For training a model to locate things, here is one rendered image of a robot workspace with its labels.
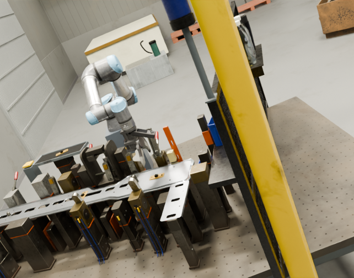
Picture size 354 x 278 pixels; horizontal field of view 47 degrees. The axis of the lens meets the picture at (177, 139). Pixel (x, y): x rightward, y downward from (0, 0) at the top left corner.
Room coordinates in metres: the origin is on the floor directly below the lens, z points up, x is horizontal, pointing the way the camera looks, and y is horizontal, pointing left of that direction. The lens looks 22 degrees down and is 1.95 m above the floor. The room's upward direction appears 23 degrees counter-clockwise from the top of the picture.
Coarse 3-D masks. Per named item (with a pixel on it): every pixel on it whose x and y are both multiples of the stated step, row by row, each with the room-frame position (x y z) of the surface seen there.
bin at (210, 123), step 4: (212, 120) 2.01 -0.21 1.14; (208, 124) 1.94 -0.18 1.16; (212, 124) 1.91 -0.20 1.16; (212, 128) 1.92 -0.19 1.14; (212, 132) 1.92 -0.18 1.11; (216, 132) 1.91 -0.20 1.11; (212, 136) 1.93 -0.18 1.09; (216, 136) 1.92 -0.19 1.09; (216, 140) 1.92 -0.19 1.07; (220, 140) 1.91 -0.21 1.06; (216, 144) 1.92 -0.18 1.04; (220, 144) 1.91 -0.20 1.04
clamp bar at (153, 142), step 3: (147, 129) 2.09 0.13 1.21; (150, 129) 2.08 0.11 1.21; (150, 138) 2.08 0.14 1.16; (153, 138) 2.07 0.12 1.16; (150, 141) 2.08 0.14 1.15; (153, 141) 2.08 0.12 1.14; (156, 141) 2.08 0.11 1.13; (150, 144) 2.07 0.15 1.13; (153, 144) 2.08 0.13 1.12; (156, 144) 2.06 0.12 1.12; (153, 147) 2.08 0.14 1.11; (156, 147) 2.06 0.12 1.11; (153, 150) 2.07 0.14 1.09; (159, 150) 2.07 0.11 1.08; (153, 153) 2.07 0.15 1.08; (159, 153) 2.05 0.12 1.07; (156, 156) 2.07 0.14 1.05; (159, 156) 2.05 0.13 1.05
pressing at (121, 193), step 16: (192, 160) 1.95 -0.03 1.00; (128, 176) 2.08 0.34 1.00; (144, 176) 2.00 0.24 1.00; (176, 176) 1.85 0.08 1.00; (80, 192) 2.15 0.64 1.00; (112, 192) 1.98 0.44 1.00; (128, 192) 1.90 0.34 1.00; (144, 192) 1.84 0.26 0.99; (16, 208) 2.31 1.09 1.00; (48, 208) 2.12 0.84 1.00; (64, 208) 2.04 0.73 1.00; (0, 224) 2.19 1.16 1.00
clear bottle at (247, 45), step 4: (236, 24) 1.71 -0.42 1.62; (240, 28) 1.71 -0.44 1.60; (240, 32) 1.71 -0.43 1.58; (244, 32) 1.71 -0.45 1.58; (240, 36) 1.70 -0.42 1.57; (244, 36) 1.70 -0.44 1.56; (248, 36) 1.71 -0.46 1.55; (244, 40) 1.70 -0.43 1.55; (248, 40) 1.70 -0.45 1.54; (244, 44) 1.70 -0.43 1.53; (248, 44) 1.70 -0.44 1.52; (244, 48) 1.70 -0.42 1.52; (248, 48) 1.70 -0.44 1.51; (252, 48) 1.72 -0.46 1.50; (248, 52) 1.70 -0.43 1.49; (252, 52) 1.70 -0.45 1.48; (248, 56) 1.70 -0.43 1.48; (252, 56) 1.70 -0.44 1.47; (248, 60) 1.70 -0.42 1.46; (252, 60) 1.70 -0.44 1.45; (252, 64) 1.70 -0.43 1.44
